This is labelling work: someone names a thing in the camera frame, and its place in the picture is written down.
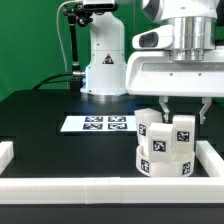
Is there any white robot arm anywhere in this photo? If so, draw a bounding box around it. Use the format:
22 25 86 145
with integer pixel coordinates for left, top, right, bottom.
83 0 224 114

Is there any white round stool seat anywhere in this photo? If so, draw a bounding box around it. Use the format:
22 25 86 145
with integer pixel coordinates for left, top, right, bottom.
136 145 195 177

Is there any white U-shaped fence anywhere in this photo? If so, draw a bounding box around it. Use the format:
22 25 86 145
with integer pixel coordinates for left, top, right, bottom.
0 141 224 204

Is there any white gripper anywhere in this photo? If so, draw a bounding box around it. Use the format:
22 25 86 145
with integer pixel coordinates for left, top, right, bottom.
126 25 224 124

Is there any white cable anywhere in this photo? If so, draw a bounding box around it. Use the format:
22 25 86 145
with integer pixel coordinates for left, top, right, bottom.
55 0 81 74

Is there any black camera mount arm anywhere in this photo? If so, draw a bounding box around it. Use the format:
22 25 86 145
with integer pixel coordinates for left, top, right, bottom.
63 3 93 77

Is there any black cable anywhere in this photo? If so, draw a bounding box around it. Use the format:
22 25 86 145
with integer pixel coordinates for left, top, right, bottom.
32 72 86 91

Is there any white marker sheet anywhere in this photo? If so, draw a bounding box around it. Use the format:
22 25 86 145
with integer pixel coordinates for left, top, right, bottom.
61 115 136 133

